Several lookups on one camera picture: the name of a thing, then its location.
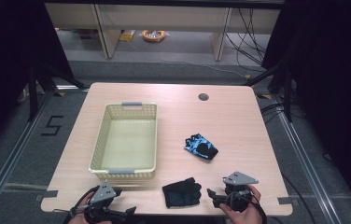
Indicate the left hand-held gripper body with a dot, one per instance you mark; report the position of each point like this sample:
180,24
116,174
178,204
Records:
103,193

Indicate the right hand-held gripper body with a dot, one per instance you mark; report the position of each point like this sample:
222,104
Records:
239,179

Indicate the black fingerless glove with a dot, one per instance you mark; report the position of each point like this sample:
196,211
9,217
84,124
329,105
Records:
181,193

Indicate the blue camouflage fingerless glove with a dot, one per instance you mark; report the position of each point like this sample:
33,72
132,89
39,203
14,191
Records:
197,146

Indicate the pale yellow perforated plastic basket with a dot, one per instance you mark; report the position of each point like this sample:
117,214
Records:
127,140

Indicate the person's right hand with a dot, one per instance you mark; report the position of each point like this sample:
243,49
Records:
248,216

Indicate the person's left hand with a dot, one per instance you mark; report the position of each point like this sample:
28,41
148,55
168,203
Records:
76,220

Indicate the grey tape piece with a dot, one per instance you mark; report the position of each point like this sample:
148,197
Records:
284,200
51,194

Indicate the grey round table grommet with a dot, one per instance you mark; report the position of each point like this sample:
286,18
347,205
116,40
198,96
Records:
203,96

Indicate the aluminium floor crossbar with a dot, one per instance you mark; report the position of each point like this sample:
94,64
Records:
8,186

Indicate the black metal stand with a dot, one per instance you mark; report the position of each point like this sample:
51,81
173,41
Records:
287,93
33,93

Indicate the yellow packet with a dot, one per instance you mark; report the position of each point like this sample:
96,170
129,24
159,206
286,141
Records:
127,35

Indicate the beige office desk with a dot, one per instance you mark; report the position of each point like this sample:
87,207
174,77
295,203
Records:
164,18

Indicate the aluminium floor rail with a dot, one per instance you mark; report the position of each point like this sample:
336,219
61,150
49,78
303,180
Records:
301,161
11,161

